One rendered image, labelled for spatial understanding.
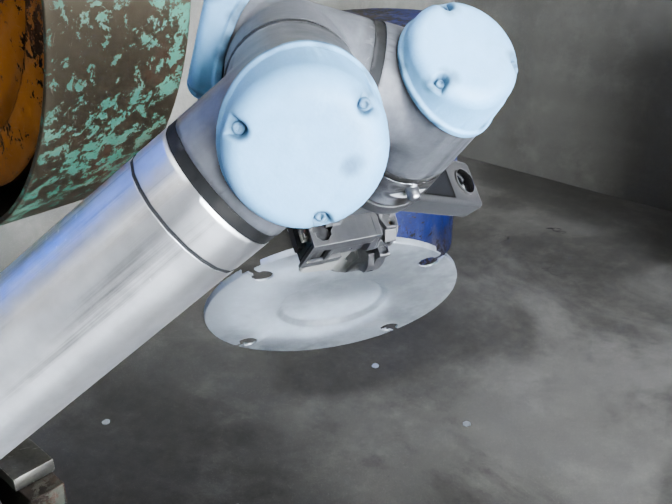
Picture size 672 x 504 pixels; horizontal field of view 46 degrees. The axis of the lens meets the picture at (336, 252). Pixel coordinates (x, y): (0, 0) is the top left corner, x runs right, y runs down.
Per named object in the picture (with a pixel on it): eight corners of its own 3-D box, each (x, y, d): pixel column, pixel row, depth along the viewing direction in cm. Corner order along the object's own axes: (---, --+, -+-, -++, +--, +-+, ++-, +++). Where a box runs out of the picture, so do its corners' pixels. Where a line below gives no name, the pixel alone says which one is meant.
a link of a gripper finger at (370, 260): (334, 241, 75) (361, 202, 68) (351, 238, 76) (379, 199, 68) (348, 287, 74) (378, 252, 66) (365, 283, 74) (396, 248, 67)
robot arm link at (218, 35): (205, -13, 40) (408, 43, 42) (211, -38, 50) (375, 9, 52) (175, 132, 43) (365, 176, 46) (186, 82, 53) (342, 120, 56)
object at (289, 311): (306, 366, 108) (305, 360, 108) (497, 288, 95) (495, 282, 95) (148, 321, 85) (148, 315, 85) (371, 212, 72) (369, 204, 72)
